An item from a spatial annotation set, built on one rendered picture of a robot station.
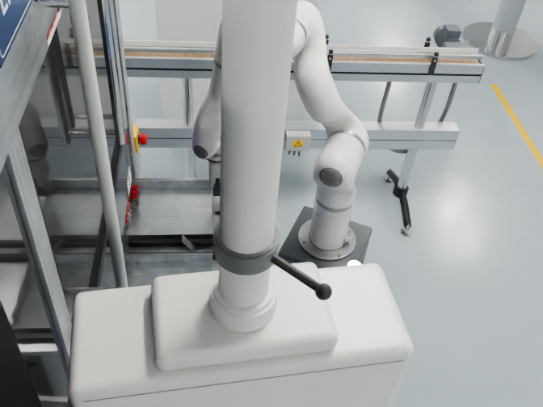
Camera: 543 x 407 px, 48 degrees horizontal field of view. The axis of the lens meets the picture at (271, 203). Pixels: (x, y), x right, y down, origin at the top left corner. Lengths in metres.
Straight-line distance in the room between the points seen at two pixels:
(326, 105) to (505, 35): 3.77
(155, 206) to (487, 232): 2.03
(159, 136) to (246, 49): 2.42
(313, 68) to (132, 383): 1.01
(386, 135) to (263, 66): 2.52
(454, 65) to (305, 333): 2.20
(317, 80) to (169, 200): 0.73
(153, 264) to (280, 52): 1.36
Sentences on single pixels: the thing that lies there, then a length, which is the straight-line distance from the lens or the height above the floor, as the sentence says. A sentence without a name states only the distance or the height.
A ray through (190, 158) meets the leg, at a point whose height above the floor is 0.35.
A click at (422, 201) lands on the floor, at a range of 3.56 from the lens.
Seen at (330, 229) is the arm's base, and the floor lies 0.97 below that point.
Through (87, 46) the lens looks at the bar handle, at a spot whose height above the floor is 1.82.
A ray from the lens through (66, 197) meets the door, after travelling 1.18.
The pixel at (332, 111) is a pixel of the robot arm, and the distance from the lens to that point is 1.66.
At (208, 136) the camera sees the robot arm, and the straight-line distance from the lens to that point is 1.77.
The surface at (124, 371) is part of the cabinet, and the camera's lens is 0.89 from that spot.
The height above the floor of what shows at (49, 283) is 1.53.
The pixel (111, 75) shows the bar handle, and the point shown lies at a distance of 1.32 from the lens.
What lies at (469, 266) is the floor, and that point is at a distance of 3.29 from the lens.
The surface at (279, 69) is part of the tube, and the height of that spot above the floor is 2.00.
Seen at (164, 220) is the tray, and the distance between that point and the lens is 2.01.
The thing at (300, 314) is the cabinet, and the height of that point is 1.58.
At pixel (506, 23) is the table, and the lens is 5.27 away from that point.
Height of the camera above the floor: 2.30
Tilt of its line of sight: 43 degrees down
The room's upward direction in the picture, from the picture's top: 5 degrees clockwise
